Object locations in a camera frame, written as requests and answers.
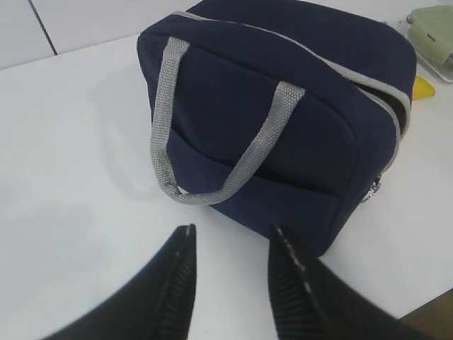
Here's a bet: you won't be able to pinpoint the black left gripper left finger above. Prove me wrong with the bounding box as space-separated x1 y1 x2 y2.
49 225 197 339

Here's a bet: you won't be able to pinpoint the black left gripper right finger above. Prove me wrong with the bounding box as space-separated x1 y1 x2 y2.
268 227 428 340

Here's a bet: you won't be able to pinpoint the navy blue lunch bag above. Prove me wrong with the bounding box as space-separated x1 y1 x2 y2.
137 1 417 256

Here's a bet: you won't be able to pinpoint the yellow banana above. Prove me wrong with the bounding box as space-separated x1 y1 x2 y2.
413 76 436 101

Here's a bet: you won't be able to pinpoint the green lidded glass container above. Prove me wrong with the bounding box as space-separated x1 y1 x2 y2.
406 4 452 84

